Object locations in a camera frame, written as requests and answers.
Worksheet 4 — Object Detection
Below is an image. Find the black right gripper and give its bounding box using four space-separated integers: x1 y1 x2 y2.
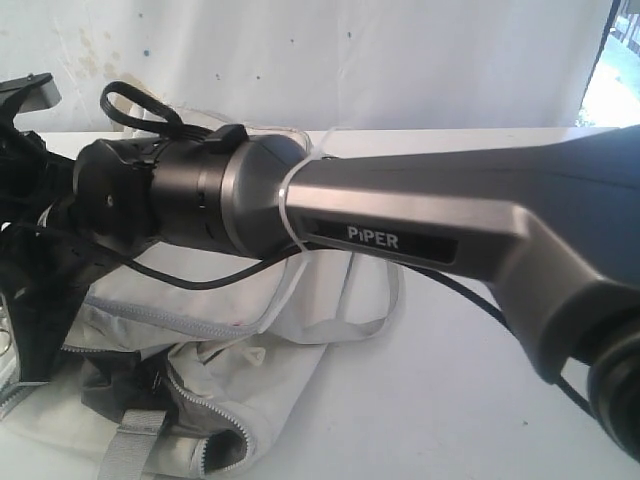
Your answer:
73 139 157 250

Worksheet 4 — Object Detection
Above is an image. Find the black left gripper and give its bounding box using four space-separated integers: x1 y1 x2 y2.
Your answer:
1 127 108 385

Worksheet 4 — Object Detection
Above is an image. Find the white fabric backpack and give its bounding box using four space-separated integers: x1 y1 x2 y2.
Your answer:
0 102 405 480

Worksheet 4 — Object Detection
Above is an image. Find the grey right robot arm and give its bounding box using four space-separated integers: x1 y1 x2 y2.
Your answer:
73 125 639 457

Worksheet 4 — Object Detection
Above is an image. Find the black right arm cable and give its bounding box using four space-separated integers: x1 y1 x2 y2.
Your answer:
99 82 596 416

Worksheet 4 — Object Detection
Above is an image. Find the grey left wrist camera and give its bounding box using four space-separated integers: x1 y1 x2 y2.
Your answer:
1 73 61 119

